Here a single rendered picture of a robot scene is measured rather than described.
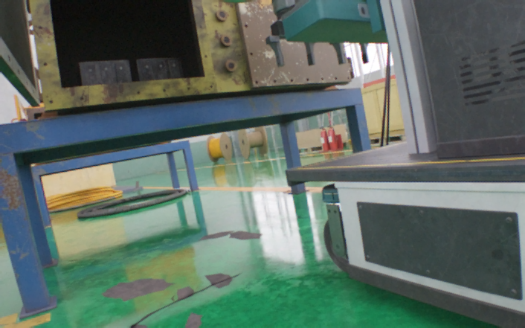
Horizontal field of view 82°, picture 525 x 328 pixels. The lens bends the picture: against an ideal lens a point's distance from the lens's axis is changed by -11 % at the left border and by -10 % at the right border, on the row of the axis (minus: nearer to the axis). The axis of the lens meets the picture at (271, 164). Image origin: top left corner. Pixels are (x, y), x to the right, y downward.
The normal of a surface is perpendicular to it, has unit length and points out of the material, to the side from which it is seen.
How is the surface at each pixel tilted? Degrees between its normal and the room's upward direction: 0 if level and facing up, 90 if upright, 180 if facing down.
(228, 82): 90
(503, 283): 90
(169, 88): 90
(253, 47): 90
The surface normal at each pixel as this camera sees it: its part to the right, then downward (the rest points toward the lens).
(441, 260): -0.85, 0.19
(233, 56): 0.56, -0.05
